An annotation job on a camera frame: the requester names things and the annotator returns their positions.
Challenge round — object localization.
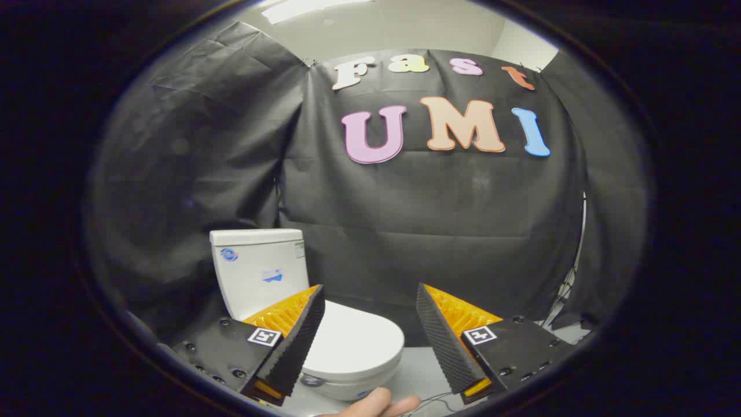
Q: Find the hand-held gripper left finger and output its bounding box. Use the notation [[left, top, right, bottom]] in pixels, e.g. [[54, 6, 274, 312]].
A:
[[166, 284, 326, 407]]

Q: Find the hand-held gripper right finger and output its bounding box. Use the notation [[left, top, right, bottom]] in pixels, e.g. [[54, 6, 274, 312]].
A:
[[416, 283, 580, 405]]

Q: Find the white toilet lid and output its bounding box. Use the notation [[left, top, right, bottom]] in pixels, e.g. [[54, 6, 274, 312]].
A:
[[301, 300, 405, 383]]

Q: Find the white toilet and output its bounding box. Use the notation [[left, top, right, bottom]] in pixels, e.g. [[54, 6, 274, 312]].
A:
[[209, 229, 401, 402]]

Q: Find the black backdrop cloth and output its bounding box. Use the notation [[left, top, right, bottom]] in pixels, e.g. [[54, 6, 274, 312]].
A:
[[87, 20, 649, 348]]

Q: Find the ceiling light panel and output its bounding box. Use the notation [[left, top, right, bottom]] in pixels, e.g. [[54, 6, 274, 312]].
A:
[[261, 0, 374, 25]]

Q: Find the tangle of thin cables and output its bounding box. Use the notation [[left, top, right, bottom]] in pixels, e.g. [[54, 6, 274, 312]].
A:
[[544, 194, 589, 326]]

